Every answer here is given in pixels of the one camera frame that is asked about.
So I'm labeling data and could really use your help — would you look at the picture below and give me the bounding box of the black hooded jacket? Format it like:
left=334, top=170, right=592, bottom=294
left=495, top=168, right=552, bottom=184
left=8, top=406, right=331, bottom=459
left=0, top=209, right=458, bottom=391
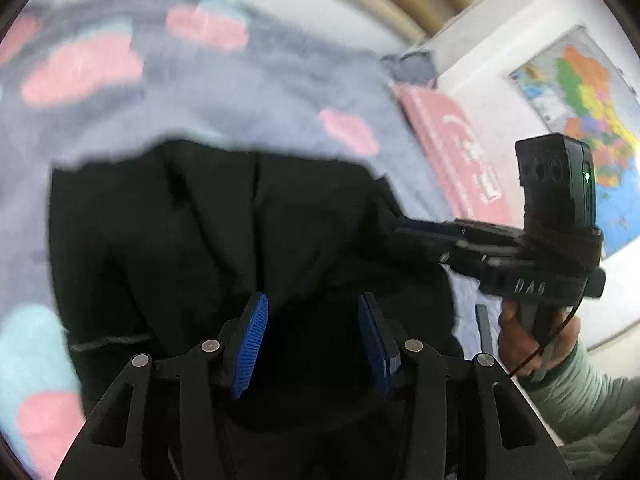
left=46, top=138, right=467, bottom=480

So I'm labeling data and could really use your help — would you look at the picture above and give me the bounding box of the light green sleeve forearm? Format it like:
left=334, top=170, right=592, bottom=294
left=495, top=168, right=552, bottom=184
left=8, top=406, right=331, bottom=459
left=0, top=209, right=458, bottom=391
left=518, top=344, right=639, bottom=479

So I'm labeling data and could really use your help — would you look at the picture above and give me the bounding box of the person's right hand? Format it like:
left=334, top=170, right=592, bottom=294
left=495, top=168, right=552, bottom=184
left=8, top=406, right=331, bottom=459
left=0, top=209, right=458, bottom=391
left=498, top=301, right=583, bottom=378

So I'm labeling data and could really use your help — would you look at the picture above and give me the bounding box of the pink patterned pillow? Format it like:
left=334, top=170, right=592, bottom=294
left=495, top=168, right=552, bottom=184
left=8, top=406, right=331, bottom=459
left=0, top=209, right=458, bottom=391
left=392, top=84, right=512, bottom=224

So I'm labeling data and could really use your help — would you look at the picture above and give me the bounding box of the grey pillow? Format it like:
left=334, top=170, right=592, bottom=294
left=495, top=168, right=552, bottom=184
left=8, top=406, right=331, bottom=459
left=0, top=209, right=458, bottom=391
left=381, top=51, right=437, bottom=88

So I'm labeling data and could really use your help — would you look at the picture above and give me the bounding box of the grey floral bed quilt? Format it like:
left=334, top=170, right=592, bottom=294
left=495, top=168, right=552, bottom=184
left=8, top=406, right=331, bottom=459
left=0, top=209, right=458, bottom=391
left=1, top=0, right=454, bottom=479

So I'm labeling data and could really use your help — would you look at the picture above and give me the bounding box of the black tracker camera box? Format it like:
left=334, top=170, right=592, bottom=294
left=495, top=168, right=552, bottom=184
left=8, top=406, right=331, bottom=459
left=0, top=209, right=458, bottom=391
left=515, top=133, right=602, bottom=238

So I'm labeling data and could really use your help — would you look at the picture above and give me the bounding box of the colourful wall map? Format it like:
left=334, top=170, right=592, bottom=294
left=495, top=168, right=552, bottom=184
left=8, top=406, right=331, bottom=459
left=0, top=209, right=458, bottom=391
left=510, top=26, right=639, bottom=257

